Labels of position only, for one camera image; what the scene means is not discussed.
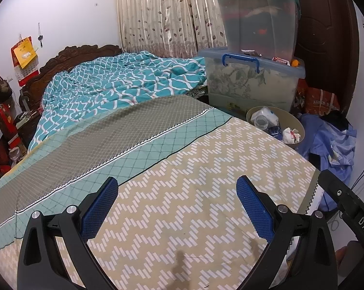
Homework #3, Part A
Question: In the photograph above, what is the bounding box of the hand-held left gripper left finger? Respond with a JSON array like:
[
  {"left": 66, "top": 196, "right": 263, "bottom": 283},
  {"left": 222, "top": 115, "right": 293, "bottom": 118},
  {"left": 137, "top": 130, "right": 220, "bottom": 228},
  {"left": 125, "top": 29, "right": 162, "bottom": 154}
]
[{"left": 17, "top": 176, "right": 119, "bottom": 290}]

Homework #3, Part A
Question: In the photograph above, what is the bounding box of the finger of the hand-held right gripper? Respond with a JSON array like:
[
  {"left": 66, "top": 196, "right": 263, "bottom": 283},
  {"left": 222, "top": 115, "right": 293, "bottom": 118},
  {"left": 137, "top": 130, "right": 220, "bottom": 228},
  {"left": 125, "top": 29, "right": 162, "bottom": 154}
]
[{"left": 317, "top": 169, "right": 361, "bottom": 216}]

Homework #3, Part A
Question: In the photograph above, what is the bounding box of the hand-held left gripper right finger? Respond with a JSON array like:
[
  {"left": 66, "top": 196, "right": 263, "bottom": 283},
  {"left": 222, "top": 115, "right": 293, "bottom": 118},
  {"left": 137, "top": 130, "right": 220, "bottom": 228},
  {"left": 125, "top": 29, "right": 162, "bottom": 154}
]
[{"left": 236, "top": 175, "right": 338, "bottom": 290}]

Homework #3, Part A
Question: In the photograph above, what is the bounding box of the white red paper wrapper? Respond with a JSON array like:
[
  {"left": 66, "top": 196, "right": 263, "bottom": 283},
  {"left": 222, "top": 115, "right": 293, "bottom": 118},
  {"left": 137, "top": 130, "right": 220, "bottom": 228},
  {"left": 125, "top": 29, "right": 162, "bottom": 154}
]
[{"left": 281, "top": 127, "right": 303, "bottom": 145}]

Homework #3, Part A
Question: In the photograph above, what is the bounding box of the beige round bin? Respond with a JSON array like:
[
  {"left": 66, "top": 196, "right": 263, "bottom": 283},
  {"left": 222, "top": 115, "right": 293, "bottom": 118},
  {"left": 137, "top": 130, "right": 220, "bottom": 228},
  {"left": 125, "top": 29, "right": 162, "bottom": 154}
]
[{"left": 246, "top": 106, "right": 306, "bottom": 150}]

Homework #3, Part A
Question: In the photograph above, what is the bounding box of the clear plastic bottle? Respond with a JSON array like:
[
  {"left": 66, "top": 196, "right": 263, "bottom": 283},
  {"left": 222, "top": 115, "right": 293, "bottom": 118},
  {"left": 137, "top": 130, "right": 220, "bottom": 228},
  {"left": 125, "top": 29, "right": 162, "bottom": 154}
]
[{"left": 251, "top": 110, "right": 269, "bottom": 130}]

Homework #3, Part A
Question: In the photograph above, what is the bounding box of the blue white milk carton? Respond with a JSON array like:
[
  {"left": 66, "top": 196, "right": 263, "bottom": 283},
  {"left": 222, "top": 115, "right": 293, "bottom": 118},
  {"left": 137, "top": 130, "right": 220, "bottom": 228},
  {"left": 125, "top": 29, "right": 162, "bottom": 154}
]
[{"left": 260, "top": 106, "right": 283, "bottom": 139}]

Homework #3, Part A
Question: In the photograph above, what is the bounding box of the person's right hand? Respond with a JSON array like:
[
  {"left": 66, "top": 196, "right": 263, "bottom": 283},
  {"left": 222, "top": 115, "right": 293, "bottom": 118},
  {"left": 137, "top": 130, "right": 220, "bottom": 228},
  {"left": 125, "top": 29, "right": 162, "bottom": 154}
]
[{"left": 335, "top": 240, "right": 364, "bottom": 277}]

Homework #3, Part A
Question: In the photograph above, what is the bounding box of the blue clothing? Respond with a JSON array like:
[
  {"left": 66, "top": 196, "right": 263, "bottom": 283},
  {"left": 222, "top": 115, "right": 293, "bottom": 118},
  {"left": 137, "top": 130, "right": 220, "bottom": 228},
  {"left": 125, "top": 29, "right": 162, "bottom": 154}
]
[{"left": 297, "top": 113, "right": 357, "bottom": 212}]

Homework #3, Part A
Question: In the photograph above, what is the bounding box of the black cloth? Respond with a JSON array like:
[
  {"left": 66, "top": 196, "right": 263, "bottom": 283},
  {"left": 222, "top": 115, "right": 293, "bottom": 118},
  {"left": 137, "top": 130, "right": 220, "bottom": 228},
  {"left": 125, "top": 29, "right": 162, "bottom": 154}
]
[{"left": 327, "top": 110, "right": 350, "bottom": 130}]

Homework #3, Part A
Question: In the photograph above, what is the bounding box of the patterned bed sheet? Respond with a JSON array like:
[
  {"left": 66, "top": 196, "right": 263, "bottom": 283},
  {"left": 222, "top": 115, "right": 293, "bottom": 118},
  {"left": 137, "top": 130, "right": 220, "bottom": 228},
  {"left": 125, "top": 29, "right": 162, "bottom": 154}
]
[{"left": 0, "top": 94, "right": 321, "bottom": 290}]

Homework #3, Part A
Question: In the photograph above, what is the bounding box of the orange red plastic bag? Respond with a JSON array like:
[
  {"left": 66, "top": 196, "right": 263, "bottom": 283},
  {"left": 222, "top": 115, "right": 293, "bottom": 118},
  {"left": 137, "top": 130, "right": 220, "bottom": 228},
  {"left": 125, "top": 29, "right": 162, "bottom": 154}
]
[{"left": 297, "top": 86, "right": 341, "bottom": 117}]

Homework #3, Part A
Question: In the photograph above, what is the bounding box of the dark wooden nightstand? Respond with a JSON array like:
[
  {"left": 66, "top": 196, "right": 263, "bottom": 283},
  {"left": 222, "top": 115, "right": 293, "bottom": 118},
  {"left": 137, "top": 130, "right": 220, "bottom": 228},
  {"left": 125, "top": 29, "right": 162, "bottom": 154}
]
[{"left": 14, "top": 110, "right": 45, "bottom": 145}]

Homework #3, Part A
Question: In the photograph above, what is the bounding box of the teal patterned quilt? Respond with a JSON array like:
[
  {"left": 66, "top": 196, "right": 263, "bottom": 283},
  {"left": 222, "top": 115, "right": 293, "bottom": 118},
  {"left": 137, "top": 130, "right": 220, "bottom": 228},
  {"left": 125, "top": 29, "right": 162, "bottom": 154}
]
[{"left": 28, "top": 51, "right": 207, "bottom": 152}]

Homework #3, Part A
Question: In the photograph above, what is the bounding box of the red box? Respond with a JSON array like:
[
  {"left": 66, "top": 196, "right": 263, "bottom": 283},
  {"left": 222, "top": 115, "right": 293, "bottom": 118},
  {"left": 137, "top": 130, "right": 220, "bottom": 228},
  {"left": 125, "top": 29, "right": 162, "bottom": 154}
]
[{"left": 0, "top": 104, "right": 20, "bottom": 145}]

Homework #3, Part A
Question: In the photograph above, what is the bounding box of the carved wooden headboard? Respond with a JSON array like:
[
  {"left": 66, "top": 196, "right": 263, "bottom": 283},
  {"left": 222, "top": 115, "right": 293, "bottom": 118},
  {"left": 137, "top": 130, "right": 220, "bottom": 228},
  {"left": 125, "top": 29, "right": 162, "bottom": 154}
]
[{"left": 21, "top": 45, "right": 123, "bottom": 112}]

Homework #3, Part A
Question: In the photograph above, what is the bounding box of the dark brown door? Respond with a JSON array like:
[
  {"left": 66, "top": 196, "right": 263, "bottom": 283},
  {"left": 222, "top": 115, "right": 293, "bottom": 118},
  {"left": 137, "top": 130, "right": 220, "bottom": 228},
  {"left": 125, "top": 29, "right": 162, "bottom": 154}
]
[{"left": 289, "top": 0, "right": 364, "bottom": 115}]

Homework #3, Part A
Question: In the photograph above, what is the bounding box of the clear storage box teal lid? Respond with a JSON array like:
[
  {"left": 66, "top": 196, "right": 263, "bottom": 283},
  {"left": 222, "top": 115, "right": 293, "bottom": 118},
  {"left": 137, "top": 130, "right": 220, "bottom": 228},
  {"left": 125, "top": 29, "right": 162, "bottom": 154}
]
[{"left": 213, "top": 0, "right": 301, "bottom": 62}]

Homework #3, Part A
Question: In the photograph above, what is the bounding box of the beige leaf print curtain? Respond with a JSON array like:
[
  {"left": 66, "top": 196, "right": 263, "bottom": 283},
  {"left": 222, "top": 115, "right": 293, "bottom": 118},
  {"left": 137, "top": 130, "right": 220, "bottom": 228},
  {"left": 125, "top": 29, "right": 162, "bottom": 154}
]
[{"left": 114, "top": 0, "right": 228, "bottom": 59}]

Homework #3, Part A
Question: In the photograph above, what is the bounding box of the clear storage box blue handle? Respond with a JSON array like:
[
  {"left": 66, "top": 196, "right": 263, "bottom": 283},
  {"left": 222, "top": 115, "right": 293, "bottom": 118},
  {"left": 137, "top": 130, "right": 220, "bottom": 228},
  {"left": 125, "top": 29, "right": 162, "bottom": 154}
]
[{"left": 198, "top": 48, "right": 306, "bottom": 113}]

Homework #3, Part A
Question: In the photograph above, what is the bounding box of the red wall calendar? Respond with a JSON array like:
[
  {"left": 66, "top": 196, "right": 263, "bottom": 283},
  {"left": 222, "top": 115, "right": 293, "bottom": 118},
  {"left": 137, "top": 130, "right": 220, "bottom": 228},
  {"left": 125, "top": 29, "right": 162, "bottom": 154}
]
[{"left": 11, "top": 36, "right": 39, "bottom": 87}]

